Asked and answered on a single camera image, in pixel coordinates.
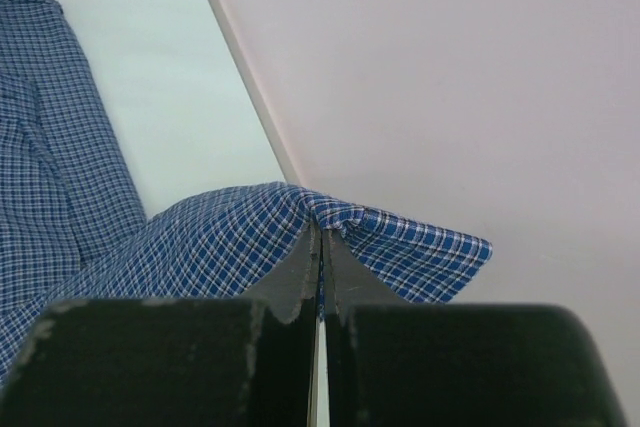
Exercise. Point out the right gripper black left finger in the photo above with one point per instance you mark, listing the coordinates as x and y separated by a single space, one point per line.
244 361

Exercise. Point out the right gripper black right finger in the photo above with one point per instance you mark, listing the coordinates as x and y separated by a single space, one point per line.
394 363

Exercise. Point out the grey enclosure corner frame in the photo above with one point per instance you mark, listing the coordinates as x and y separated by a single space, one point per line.
257 93

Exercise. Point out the blue checkered long sleeve shirt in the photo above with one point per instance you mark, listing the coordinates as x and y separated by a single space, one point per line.
73 225

